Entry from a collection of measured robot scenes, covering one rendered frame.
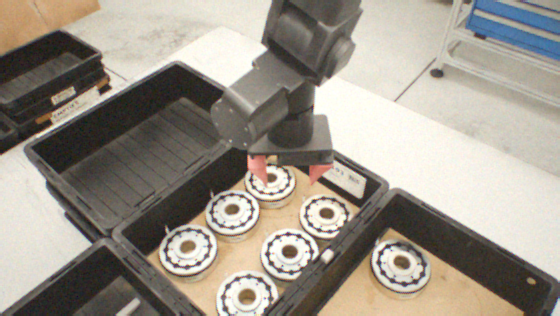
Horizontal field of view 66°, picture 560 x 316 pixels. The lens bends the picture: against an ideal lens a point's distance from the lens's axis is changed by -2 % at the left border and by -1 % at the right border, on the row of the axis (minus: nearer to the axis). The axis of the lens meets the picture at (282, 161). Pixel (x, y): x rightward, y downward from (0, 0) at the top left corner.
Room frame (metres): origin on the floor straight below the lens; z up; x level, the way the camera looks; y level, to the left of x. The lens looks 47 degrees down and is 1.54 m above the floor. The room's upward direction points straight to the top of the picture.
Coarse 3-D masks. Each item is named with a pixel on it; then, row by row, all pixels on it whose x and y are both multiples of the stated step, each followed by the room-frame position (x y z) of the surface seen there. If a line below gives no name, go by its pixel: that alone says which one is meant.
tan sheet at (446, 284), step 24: (384, 240) 0.45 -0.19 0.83; (408, 240) 0.45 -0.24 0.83; (360, 264) 0.40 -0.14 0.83; (432, 264) 0.40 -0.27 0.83; (360, 288) 0.35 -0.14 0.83; (432, 288) 0.35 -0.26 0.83; (456, 288) 0.35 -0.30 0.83; (480, 288) 0.35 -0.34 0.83; (336, 312) 0.31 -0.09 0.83; (360, 312) 0.31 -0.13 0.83; (384, 312) 0.31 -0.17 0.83; (408, 312) 0.31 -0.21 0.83; (432, 312) 0.31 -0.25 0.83; (456, 312) 0.31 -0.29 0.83; (480, 312) 0.31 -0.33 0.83; (504, 312) 0.31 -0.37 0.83
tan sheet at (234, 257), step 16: (272, 160) 0.65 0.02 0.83; (304, 176) 0.61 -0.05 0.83; (304, 192) 0.56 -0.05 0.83; (320, 192) 0.56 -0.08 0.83; (288, 208) 0.52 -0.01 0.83; (352, 208) 0.52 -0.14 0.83; (192, 224) 0.48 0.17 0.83; (272, 224) 0.48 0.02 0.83; (288, 224) 0.48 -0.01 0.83; (256, 240) 0.45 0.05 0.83; (224, 256) 0.41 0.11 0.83; (240, 256) 0.41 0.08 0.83; (256, 256) 0.41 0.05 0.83; (288, 256) 0.41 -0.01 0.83; (192, 288) 0.35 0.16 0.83; (208, 288) 0.35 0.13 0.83; (208, 304) 0.32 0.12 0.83
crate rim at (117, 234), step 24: (360, 168) 0.54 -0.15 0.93; (168, 192) 0.48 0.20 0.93; (384, 192) 0.48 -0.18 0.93; (360, 216) 0.43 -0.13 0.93; (120, 240) 0.38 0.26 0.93; (336, 240) 0.38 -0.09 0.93; (144, 264) 0.34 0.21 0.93; (312, 264) 0.34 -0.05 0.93; (168, 288) 0.30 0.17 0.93; (288, 288) 0.30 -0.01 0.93; (192, 312) 0.26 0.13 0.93; (264, 312) 0.26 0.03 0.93
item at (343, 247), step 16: (400, 192) 0.48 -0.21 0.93; (384, 208) 0.45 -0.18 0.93; (432, 208) 0.45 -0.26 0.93; (368, 224) 0.42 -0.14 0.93; (448, 224) 0.42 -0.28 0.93; (352, 240) 0.38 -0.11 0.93; (480, 240) 0.38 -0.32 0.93; (336, 256) 0.36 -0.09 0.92; (512, 256) 0.35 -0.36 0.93; (320, 272) 0.33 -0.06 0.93; (544, 272) 0.33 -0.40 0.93; (304, 288) 0.30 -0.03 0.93; (288, 304) 0.28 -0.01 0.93; (544, 304) 0.27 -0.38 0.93
